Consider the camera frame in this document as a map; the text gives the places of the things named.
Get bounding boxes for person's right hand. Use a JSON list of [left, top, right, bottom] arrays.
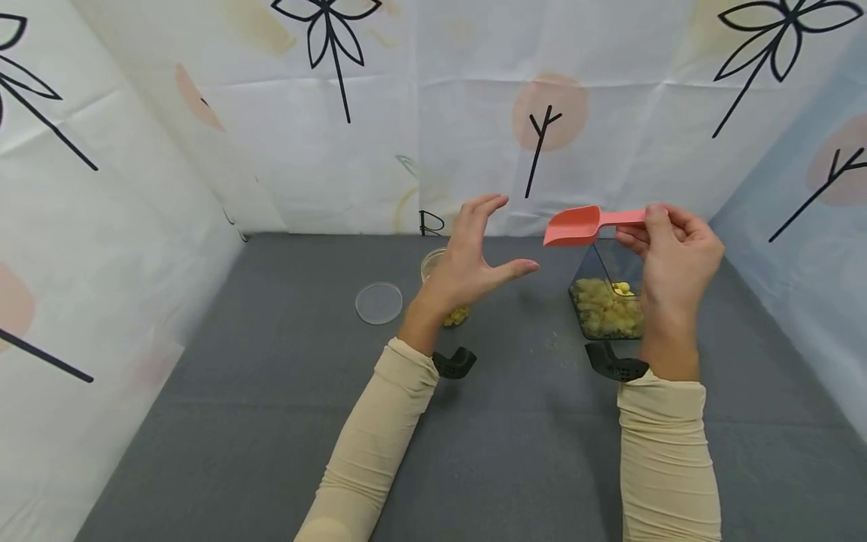
[[615, 202, 726, 326]]

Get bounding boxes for person's left hand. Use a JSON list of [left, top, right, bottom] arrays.
[[420, 193, 541, 318]]

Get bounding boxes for pink plastic scoop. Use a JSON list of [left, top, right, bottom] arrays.
[[542, 205, 648, 248]]

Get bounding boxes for person's left forearm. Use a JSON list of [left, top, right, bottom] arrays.
[[294, 285, 461, 542]]

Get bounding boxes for person's right forearm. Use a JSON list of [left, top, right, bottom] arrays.
[[616, 305, 723, 542]]

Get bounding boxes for small clear round jar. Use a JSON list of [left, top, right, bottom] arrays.
[[420, 248, 471, 328]]

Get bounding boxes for clear dark plastic container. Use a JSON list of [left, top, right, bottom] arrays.
[[568, 239, 646, 342]]

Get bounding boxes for pile of yellow kernels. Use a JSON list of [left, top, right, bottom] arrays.
[[572, 278, 645, 340]]

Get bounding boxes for clear round lid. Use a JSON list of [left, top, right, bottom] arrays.
[[354, 282, 404, 326]]

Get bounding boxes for black wrist band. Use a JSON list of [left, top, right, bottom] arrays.
[[584, 341, 650, 383], [431, 346, 478, 380]]

